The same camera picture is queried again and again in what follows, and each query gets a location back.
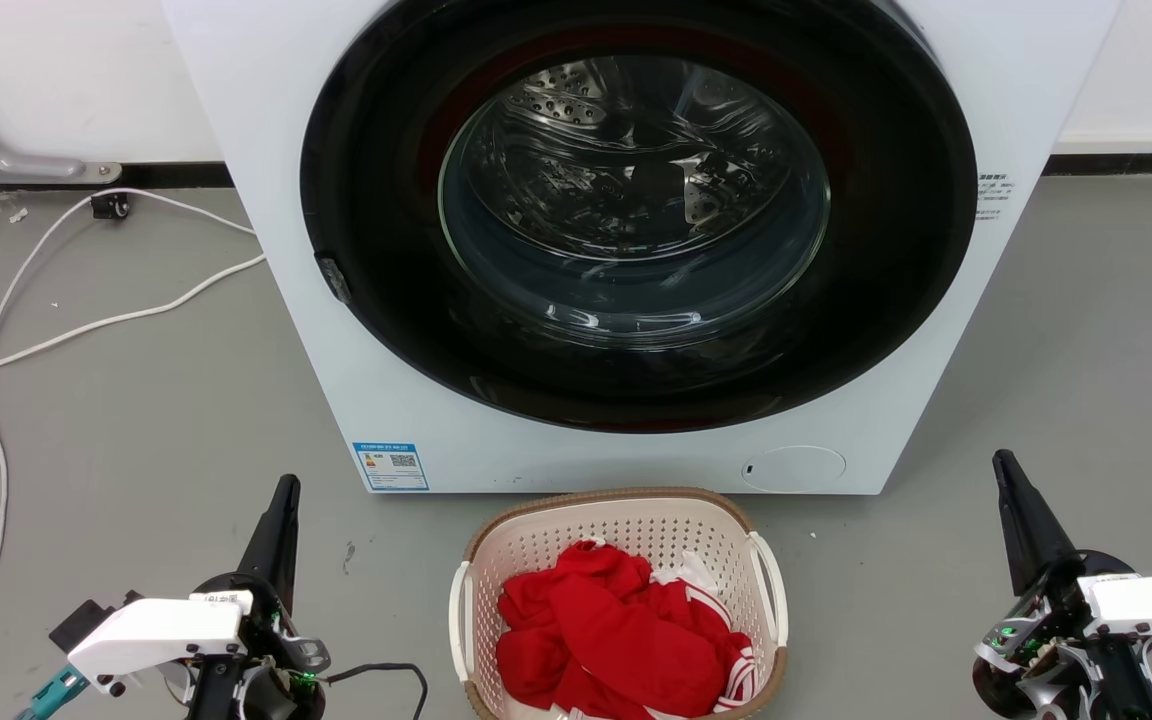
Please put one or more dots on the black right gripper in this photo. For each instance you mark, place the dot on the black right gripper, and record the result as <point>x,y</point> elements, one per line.
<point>1056,610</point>

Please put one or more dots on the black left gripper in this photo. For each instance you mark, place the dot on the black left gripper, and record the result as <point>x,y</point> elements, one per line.
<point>266,690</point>

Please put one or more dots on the beige perforated laundry basket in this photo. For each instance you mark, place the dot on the beige perforated laundry basket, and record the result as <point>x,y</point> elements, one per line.
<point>626,520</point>

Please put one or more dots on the blue energy label sticker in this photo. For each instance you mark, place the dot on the blue energy label sticker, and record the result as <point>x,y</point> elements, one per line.
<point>391,466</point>

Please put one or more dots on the small black box module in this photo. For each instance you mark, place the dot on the small black box module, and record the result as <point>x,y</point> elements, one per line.
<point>81,620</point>

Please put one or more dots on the round white filter cover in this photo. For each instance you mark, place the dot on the round white filter cover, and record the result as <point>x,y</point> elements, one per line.
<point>794,468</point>

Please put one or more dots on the teal connector piece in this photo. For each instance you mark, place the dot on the teal connector piece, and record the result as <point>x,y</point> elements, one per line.
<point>51,695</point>

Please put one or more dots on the black round washer door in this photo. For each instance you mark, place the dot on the black round washer door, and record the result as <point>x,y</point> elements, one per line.
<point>386,300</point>

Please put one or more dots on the red garment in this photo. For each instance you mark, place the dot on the red garment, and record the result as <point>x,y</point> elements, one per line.
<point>616,640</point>

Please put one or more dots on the small black floor clip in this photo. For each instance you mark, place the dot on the small black floor clip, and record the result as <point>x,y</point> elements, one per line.
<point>110,206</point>

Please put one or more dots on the white front-load washing machine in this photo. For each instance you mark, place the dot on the white front-load washing machine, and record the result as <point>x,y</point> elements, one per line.
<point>236,120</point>

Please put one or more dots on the steel washer drum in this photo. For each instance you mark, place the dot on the steel washer drum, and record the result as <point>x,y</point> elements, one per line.
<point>626,160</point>

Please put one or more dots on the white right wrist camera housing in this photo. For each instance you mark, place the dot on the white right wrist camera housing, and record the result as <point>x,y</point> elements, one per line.
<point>1151,600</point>

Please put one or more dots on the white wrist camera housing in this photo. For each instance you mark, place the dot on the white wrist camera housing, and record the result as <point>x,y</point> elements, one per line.
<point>1151,600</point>
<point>156,630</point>

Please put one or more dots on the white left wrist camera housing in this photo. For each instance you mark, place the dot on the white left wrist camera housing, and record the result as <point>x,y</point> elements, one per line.
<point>156,630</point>

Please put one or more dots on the grey wall pipe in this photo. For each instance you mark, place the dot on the grey wall pipe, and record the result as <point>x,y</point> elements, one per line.
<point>26,162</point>

